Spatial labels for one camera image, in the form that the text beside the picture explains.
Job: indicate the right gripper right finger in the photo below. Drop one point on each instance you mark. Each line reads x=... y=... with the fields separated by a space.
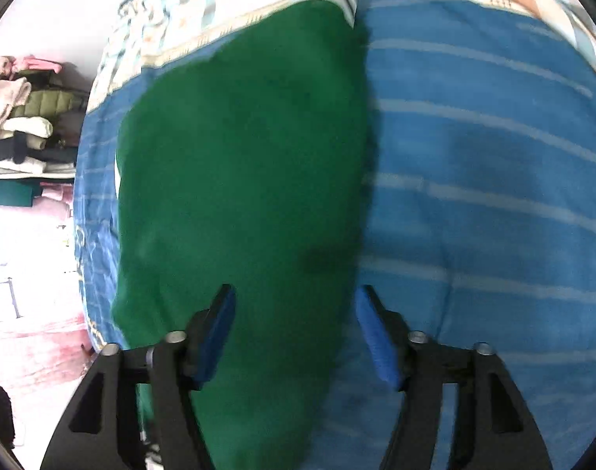
x=460 y=408

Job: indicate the green white varsity jacket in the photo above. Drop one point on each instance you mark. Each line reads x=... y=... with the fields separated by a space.
x=246 y=168

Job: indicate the pile of folded clothes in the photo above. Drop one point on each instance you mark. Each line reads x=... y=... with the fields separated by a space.
x=40 y=125

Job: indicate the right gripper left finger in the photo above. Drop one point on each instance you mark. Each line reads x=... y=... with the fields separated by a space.
x=129 y=397

